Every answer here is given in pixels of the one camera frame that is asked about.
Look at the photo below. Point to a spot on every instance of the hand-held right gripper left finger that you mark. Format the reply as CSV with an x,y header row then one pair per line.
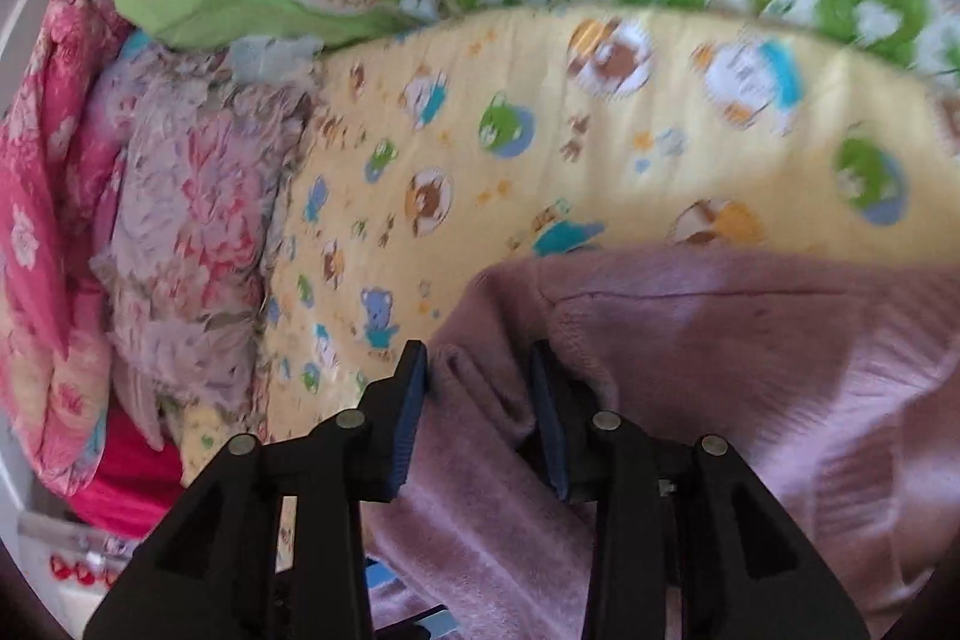
x,y
409,430

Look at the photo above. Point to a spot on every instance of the pink floral quilt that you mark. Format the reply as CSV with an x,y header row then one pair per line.
x,y
37,197

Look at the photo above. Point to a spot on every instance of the grey floral pillow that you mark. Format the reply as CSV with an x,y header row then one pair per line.
x,y
195,212

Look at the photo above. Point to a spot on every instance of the yellow bear print bed sheet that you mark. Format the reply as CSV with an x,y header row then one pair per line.
x,y
525,175

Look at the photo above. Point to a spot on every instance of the white red-patterned object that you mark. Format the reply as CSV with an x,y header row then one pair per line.
x,y
75,561

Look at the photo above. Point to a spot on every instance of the purple knit sweater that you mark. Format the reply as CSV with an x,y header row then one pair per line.
x,y
750,347

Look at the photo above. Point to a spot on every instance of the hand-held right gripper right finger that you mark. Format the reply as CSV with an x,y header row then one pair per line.
x,y
551,437

